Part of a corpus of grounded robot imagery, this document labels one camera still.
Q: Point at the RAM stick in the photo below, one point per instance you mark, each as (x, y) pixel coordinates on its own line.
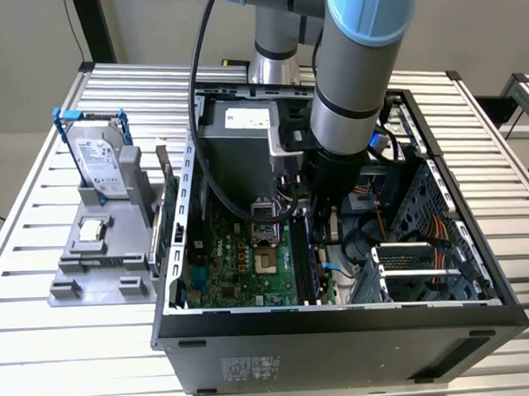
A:
(313, 257)

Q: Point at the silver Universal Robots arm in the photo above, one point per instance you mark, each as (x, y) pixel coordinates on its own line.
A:
(352, 95)

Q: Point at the black RAM slot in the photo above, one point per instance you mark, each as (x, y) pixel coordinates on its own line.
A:
(299, 257)
(319, 301)

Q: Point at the blue data connector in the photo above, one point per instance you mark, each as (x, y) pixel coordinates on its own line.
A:
(331, 265)

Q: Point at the grey power supply unit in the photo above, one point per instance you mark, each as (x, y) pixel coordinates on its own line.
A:
(237, 164)

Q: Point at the CPU socket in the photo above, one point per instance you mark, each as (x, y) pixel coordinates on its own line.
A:
(266, 261)

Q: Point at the disk bay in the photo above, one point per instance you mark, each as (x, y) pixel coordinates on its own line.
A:
(367, 283)

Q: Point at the black case fan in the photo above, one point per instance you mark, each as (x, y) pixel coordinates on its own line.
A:
(202, 209)

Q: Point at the green motherboard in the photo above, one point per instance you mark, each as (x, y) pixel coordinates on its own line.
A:
(232, 268)

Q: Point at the yellow black plug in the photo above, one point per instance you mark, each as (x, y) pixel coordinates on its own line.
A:
(227, 62)

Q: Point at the green graphics card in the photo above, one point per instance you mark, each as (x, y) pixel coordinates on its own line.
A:
(171, 192)

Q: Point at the black PC case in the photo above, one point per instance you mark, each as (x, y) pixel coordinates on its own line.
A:
(339, 356)

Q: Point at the aluminium side table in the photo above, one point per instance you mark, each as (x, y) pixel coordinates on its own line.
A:
(521, 89)

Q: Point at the grey parts rack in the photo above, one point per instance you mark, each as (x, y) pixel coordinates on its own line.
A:
(118, 246)

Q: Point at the hard disk in blue carrier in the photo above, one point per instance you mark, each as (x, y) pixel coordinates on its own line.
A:
(95, 156)

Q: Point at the silver CPU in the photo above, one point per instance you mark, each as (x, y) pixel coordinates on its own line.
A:
(91, 231)

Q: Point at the black metal post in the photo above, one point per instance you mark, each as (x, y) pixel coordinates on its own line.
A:
(94, 30)

